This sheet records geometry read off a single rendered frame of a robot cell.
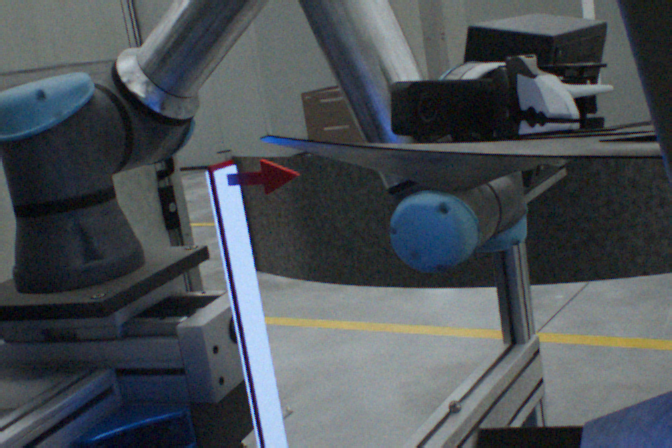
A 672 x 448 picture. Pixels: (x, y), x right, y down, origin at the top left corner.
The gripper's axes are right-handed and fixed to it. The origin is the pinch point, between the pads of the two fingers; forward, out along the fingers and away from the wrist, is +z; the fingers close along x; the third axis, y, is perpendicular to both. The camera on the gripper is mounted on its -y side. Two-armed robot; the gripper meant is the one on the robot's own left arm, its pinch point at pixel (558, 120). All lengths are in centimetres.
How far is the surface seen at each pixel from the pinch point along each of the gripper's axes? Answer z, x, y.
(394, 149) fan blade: 17.5, -0.7, -14.7
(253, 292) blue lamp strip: 0.5, 10.6, -22.2
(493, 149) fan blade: 18.7, -0.5, -10.1
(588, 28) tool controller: -54, -7, 24
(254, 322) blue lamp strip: 0.8, 12.7, -22.3
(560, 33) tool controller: -44.5, -6.4, 16.6
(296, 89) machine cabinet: -1004, 33, 42
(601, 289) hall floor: -306, 105, 132
